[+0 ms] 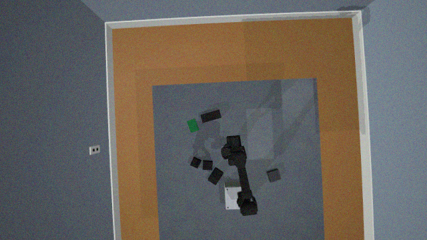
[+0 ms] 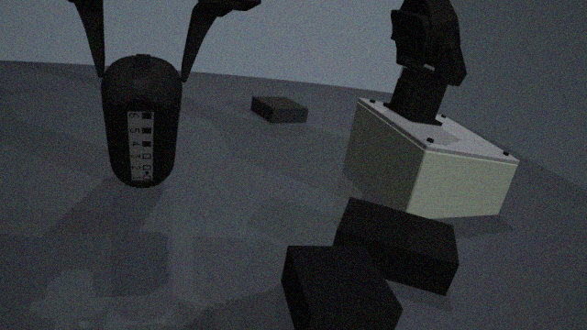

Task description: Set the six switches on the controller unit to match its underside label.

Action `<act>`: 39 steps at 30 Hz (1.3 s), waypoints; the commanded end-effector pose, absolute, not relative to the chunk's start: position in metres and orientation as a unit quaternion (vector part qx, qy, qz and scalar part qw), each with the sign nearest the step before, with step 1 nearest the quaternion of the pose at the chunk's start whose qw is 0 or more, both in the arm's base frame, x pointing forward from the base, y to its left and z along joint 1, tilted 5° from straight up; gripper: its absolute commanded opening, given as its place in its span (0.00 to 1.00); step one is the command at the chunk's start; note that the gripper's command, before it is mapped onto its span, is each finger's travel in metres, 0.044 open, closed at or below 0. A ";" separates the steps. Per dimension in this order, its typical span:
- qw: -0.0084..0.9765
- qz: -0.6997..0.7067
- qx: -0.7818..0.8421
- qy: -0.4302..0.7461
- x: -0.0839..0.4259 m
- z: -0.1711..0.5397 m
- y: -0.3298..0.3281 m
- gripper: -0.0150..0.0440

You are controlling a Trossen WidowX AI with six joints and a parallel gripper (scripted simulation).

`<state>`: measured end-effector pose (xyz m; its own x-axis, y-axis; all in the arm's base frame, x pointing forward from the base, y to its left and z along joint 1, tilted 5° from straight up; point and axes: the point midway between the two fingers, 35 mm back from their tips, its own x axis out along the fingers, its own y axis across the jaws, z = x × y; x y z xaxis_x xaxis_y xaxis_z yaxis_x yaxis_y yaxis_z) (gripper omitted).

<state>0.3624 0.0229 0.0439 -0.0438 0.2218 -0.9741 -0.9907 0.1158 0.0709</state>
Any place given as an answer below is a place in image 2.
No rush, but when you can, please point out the dark grey controller unit with green rocker switches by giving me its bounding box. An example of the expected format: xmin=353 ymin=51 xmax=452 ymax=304
xmin=101 ymin=54 xmax=183 ymax=188

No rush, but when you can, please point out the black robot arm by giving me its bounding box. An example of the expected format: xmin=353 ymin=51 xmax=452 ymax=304
xmin=383 ymin=0 xmax=467 ymax=127

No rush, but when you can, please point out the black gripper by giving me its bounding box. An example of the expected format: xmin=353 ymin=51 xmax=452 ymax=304
xmin=67 ymin=0 xmax=261 ymax=83

